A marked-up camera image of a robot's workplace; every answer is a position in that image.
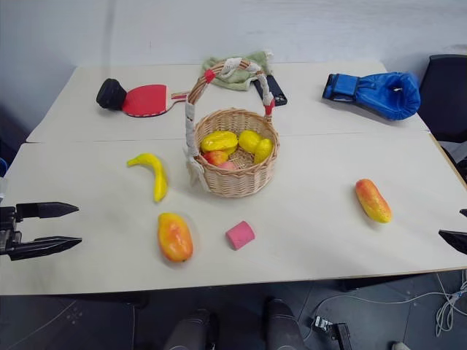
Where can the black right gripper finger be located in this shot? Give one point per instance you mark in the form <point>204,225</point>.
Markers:
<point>458,240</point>
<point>464,212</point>

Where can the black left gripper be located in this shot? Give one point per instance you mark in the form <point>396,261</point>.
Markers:
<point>8,229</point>

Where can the wicker basket with handle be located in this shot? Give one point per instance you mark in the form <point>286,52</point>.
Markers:
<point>237,182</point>

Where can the black office chair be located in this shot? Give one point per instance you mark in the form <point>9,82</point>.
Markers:
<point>447,98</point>

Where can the yellow toy banana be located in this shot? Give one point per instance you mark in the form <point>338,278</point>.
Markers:
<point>160,178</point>

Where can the orange yellow toy mango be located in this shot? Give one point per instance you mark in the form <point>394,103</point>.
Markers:
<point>175,238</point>

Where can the blue boxing glove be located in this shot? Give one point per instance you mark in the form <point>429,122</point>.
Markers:
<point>386,95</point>

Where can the black crumpled cloth lump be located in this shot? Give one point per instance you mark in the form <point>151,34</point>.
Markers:
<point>110,95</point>

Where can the black box on floor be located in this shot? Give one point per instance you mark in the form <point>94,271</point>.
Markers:
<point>339,337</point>

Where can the white power adapter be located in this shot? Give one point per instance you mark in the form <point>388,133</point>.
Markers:
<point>321,323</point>

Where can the red table tennis paddle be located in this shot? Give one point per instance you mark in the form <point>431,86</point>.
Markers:
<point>146,100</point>

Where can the dark rounded robot leg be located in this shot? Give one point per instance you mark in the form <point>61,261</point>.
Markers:
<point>284,326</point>
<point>193,331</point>

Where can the red yellow toy apple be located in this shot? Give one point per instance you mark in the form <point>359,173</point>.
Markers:
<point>215,158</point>

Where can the pink toy peach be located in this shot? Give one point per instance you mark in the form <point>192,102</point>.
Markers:
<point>228,165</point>

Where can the yellow toy starfruit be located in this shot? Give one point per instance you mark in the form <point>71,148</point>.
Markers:
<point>219,141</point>

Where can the pink cylinder block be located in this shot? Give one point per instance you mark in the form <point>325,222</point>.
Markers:
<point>240,236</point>

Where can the yellow toy pear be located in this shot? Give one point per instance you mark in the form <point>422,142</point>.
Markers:
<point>255,144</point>

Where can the black smartphone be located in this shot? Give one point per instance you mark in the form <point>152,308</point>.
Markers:
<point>278,94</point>

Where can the green cloth with lace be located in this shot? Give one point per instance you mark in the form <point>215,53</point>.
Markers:
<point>237,78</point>

